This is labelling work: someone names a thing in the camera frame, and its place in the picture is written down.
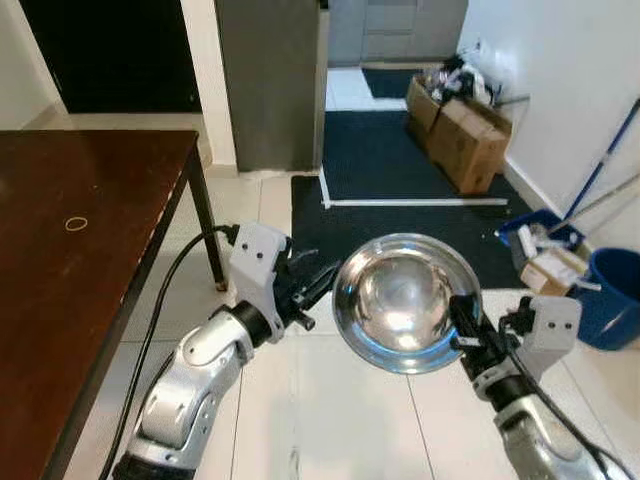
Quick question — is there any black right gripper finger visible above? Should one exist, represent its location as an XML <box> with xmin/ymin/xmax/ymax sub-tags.
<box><xmin>450</xmin><ymin>296</ymin><xmax>491</xmax><ymax>373</ymax></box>

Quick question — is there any shiny steel bowl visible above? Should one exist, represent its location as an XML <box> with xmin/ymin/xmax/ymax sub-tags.
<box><xmin>331</xmin><ymin>232</ymin><xmax>482</xmax><ymax>377</ymax></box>

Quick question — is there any small brown cardboard box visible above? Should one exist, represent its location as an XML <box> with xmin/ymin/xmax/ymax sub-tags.
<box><xmin>519</xmin><ymin>247</ymin><xmax>592</xmax><ymax>297</ymax></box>

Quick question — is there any blue plastic bin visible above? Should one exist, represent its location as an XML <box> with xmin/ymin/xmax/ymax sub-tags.
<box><xmin>496</xmin><ymin>209</ymin><xmax>589</xmax><ymax>277</ymax></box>

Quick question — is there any black table leg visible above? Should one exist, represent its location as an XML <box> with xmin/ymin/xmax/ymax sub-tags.
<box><xmin>186</xmin><ymin>148</ymin><xmax>230</xmax><ymax>292</ymax></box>

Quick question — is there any blue plastic bucket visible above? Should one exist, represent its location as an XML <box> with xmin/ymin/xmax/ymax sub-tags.
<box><xmin>573</xmin><ymin>247</ymin><xmax>640</xmax><ymax>352</ymax></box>

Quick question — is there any large dark floor rug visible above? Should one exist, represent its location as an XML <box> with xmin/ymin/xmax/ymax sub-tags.
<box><xmin>289</xmin><ymin>108</ymin><xmax>547</xmax><ymax>294</ymax></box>

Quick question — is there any grey metal pole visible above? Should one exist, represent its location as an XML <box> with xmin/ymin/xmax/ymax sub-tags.
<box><xmin>574</xmin><ymin>174</ymin><xmax>640</xmax><ymax>227</ymax></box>

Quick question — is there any large brown cardboard box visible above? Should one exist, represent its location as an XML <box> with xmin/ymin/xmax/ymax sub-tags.
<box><xmin>404</xmin><ymin>74</ymin><xmax>514</xmax><ymax>197</ymax></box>

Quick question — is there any small dark floor mat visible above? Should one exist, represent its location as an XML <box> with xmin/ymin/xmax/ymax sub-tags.
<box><xmin>359</xmin><ymin>66</ymin><xmax>427</xmax><ymax>100</ymax></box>

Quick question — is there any blue mop pole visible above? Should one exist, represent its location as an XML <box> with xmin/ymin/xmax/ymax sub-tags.
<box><xmin>562</xmin><ymin>97</ymin><xmax>640</xmax><ymax>227</ymax></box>

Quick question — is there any dark clutter pile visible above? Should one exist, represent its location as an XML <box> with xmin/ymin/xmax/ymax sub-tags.
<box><xmin>424</xmin><ymin>48</ymin><xmax>503</xmax><ymax>107</ymax></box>

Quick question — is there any grey cabinet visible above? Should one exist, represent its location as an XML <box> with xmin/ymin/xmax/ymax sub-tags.
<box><xmin>327</xmin><ymin>0</ymin><xmax>470</xmax><ymax>67</ymax></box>

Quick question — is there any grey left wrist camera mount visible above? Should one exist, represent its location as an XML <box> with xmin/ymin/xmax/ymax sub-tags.
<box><xmin>229</xmin><ymin>221</ymin><xmax>292</xmax><ymax>317</ymax></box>

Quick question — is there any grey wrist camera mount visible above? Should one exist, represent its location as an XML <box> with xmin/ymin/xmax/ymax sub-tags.
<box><xmin>229</xmin><ymin>221</ymin><xmax>292</xmax><ymax>317</ymax></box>
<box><xmin>518</xmin><ymin>294</ymin><xmax>584</xmax><ymax>378</ymax></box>

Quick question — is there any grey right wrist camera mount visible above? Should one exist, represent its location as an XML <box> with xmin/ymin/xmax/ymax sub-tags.
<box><xmin>518</xmin><ymin>294</ymin><xmax>584</xmax><ymax>378</ymax></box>

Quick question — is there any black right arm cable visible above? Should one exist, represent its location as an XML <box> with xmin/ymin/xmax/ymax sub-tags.
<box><xmin>498</xmin><ymin>310</ymin><xmax>637</xmax><ymax>480</ymax></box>

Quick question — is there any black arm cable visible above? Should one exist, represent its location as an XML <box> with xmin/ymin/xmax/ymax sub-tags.
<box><xmin>498</xmin><ymin>310</ymin><xmax>637</xmax><ymax>480</ymax></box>
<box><xmin>98</xmin><ymin>224</ymin><xmax>243</xmax><ymax>480</ymax></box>

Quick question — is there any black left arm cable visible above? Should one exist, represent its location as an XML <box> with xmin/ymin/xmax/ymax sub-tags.
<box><xmin>98</xmin><ymin>224</ymin><xmax>243</xmax><ymax>480</ymax></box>

